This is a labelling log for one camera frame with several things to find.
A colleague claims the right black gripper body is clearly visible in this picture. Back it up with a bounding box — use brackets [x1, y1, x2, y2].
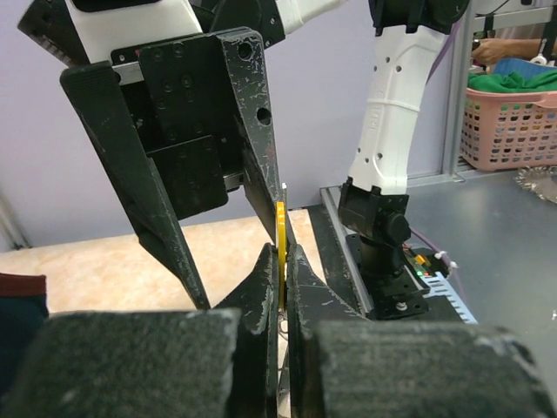
[111, 29, 244, 219]

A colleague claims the pink laundry basket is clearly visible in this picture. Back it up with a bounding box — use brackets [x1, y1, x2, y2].
[460, 88, 556, 172]

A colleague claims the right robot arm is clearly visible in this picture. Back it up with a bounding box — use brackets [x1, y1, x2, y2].
[61, 1, 467, 320]

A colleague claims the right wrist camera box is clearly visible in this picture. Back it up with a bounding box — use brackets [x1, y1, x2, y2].
[17, 1, 203, 67]

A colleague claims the dark navy vest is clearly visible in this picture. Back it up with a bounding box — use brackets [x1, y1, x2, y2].
[1, 273, 50, 396]

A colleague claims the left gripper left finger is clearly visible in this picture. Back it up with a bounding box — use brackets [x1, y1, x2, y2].
[217, 243, 279, 417]

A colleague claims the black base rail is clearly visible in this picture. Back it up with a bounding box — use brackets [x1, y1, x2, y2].
[311, 183, 477, 325]

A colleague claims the green cloth in basket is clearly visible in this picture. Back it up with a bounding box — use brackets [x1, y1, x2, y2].
[467, 71, 556, 94]

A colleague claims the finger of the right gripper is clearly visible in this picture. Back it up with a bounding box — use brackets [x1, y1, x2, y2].
[60, 62, 211, 310]
[217, 29, 283, 244]

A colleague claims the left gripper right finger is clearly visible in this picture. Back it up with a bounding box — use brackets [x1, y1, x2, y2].
[286, 244, 366, 417]

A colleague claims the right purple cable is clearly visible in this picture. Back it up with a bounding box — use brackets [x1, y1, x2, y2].
[408, 17, 465, 280]

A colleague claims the person hand in background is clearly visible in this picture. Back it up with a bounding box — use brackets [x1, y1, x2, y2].
[472, 38, 513, 66]

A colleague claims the yellow key tag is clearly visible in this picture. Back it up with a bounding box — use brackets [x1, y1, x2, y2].
[275, 201, 287, 312]

